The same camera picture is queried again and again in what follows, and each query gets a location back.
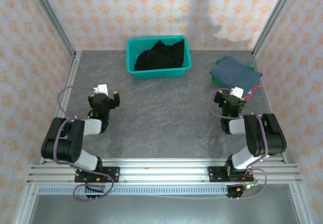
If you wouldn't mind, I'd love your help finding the black t-shirt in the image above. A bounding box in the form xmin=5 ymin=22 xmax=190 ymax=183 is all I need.
xmin=134 ymin=39 xmax=185 ymax=72

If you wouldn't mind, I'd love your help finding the pink cloth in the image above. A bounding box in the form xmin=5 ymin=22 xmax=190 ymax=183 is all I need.
xmin=242 ymin=83 xmax=262 ymax=102

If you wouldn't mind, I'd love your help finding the blue t-shirt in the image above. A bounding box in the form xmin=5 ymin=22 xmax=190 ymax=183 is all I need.
xmin=209 ymin=54 xmax=263 ymax=90

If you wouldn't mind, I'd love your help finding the teal plastic basket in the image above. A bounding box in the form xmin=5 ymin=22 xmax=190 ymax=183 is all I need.
xmin=126 ymin=35 xmax=192 ymax=80

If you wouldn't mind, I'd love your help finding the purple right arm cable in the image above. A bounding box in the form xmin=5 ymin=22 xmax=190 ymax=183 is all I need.
xmin=208 ymin=88 xmax=268 ymax=199

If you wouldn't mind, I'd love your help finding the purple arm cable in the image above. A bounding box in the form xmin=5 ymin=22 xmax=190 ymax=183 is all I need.
xmin=53 ymin=85 xmax=115 ymax=202
xmin=208 ymin=88 xmax=268 ymax=199

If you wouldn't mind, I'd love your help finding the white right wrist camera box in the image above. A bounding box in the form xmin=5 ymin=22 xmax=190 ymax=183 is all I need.
xmin=230 ymin=86 xmax=245 ymax=99

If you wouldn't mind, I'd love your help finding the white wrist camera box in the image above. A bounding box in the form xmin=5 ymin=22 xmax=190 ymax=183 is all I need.
xmin=230 ymin=86 xmax=245 ymax=99
xmin=92 ymin=83 xmax=110 ymax=96

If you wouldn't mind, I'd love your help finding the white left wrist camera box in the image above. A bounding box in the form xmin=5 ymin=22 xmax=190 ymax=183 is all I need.
xmin=92 ymin=83 xmax=110 ymax=96

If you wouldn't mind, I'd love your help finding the aluminium side rail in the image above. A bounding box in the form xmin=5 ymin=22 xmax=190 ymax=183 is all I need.
xmin=55 ymin=51 xmax=82 ymax=120
xmin=251 ymin=54 xmax=289 ymax=164

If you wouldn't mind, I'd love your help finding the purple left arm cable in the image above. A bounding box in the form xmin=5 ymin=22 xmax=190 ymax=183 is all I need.
xmin=53 ymin=85 xmax=115 ymax=202

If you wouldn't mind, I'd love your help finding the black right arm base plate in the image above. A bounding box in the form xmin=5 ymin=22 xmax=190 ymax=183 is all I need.
xmin=207 ymin=165 xmax=253 ymax=184

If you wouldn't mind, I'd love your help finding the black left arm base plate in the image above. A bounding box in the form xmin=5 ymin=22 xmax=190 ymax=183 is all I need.
xmin=74 ymin=166 xmax=121 ymax=184

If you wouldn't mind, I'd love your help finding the aluminium mounting rail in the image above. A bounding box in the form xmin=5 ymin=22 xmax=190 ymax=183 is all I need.
xmin=26 ymin=157 xmax=303 ymax=185

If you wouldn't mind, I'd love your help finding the aluminium frame post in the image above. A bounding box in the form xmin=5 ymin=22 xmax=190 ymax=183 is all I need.
xmin=27 ymin=0 xmax=77 ymax=56
xmin=251 ymin=0 xmax=301 ymax=57

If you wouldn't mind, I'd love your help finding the grey slotted cable duct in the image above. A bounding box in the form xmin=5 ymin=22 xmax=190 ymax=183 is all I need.
xmin=37 ymin=185 xmax=229 ymax=196

